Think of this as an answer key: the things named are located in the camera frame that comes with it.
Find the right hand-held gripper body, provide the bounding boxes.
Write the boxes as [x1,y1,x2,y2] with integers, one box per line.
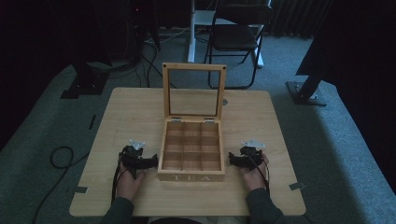
[238,138,267,172]

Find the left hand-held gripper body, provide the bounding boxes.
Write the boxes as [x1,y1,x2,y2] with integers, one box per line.
[119,138,148,179]

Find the wooden tea box with lid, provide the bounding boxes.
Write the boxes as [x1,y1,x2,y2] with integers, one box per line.
[157,62,228,183]

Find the person's right hand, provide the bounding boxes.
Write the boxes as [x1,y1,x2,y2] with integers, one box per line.
[238,152,271,192]

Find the person's left hand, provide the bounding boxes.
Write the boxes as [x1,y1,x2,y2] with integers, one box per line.
[116,161,147,203]

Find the grey tape piece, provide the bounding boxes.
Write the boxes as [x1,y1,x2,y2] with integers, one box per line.
[288,181,307,191]
[66,185,90,195]

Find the black folding chair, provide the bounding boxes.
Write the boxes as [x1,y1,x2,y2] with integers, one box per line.
[204,3,276,91]

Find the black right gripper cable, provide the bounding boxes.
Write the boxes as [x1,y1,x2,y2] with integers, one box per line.
[248,157,271,196]

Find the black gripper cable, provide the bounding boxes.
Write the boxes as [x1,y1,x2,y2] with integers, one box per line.
[248,157,271,196]
[110,148,129,205]

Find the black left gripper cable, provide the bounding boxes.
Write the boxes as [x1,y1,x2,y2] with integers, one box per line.
[110,148,129,205]

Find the black floor cable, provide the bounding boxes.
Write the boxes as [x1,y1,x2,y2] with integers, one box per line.
[30,146,92,224]

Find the black stand with base plate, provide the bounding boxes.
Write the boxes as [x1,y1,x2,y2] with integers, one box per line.
[60,60,110,101]
[285,36,329,107]

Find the bundle of black floor cables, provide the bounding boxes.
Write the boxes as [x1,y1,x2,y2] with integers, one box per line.
[134,36,178,90]

